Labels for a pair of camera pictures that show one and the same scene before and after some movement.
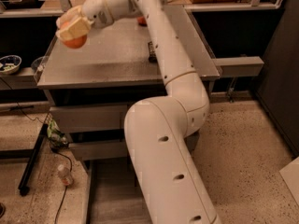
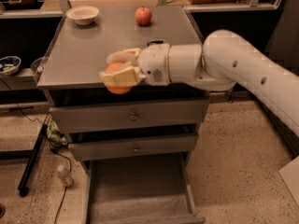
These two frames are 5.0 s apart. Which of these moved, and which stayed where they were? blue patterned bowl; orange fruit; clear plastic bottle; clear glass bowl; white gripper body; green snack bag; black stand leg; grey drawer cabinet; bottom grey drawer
Moved: white gripper body; orange fruit
Stayed: grey drawer cabinet; clear plastic bottle; green snack bag; blue patterned bowl; clear glass bowl; bottom grey drawer; black stand leg
